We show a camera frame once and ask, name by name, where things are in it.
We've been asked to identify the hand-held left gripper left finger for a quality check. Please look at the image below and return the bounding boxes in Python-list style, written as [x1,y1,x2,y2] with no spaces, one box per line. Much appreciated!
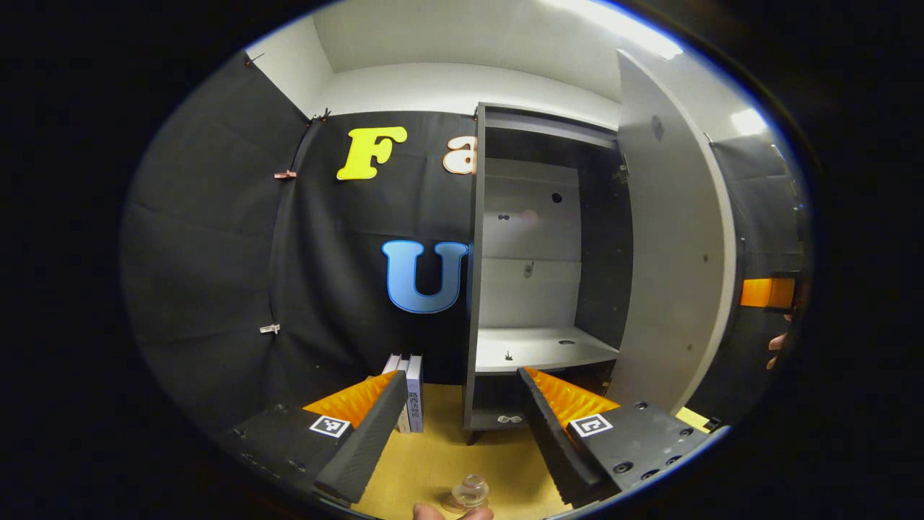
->
[215,370,410,508]

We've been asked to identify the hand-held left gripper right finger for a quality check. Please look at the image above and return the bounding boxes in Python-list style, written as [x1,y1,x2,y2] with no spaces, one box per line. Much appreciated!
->
[515,366,730,509]

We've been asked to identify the clear plastic bottle red label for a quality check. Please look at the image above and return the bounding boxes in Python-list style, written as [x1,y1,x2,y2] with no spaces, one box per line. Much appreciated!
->
[450,472,491,511]

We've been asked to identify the dark grey cabinet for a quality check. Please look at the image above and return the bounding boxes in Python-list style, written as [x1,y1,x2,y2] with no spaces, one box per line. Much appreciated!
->
[462,102,635,446]

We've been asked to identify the blue-grey spine book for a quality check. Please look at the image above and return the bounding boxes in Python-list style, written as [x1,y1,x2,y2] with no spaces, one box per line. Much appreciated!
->
[406,354,425,433]

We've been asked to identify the small ceiling light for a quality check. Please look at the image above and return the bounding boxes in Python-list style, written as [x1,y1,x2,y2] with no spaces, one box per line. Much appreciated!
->
[730,108,768,137]

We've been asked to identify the black backdrop cloth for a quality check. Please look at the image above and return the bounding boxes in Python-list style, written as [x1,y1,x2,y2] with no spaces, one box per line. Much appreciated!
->
[121,52,810,434]

